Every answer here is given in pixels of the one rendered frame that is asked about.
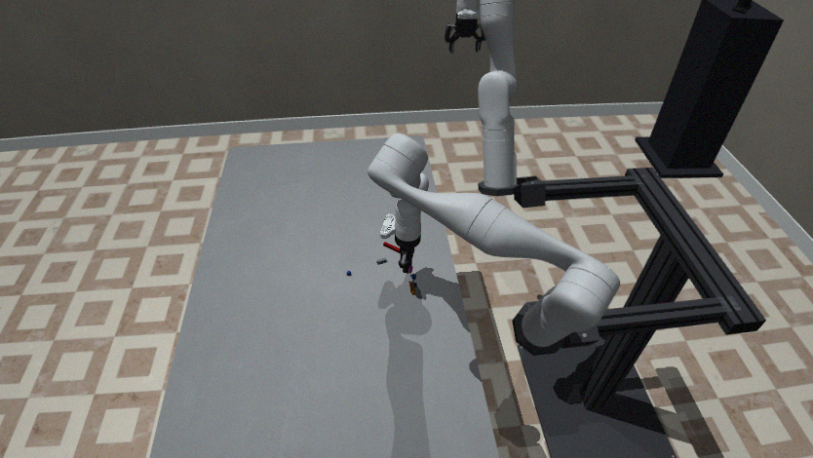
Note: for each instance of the red rod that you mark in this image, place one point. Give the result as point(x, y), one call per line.
point(391, 247)

